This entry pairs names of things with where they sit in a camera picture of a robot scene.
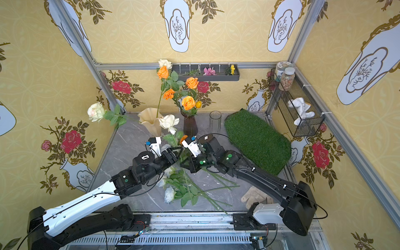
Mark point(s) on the orange marigold flower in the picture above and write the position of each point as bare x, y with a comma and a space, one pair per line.
176, 97

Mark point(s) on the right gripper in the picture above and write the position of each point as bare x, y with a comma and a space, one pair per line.
190, 163

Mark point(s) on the grey wall planter tray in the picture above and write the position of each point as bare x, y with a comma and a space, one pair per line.
188, 70

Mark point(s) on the clear glass vase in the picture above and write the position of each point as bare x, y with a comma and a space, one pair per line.
215, 121

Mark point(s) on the jar of coloured beads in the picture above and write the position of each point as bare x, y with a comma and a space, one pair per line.
287, 79

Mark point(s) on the white plush toy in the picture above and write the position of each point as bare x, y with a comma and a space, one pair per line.
302, 108

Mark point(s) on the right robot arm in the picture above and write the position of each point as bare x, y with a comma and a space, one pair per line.
297, 205

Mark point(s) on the cream white rose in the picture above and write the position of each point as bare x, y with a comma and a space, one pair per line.
97, 112
169, 123
164, 63

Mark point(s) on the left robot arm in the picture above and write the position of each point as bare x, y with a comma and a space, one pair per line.
53, 228

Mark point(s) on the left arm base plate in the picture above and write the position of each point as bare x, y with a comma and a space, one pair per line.
138, 223

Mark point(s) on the purple ribbed glass vase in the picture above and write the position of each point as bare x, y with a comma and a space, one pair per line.
190, 126

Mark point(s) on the green artificial grass mat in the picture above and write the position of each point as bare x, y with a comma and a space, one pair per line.
258, 141

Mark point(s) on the black wire wall basket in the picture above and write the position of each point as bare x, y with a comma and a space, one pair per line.
279, 100

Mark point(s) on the beige work glove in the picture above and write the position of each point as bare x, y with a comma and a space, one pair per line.
255, 195

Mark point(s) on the pink flower in tray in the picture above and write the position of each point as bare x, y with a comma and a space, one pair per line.
209, 72

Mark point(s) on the glass jar with label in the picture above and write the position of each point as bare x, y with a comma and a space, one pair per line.
280, 68

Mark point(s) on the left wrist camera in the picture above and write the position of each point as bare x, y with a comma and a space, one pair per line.
154, 145

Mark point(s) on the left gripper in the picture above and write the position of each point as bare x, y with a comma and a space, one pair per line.
170, 154

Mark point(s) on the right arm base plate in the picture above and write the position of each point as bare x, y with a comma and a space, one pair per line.
244, 222

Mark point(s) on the orange rose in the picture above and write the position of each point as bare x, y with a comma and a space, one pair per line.
192, 84
188, 106
170, 83

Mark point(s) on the cream wavy glass vase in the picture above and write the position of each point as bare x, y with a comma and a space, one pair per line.
149, 118

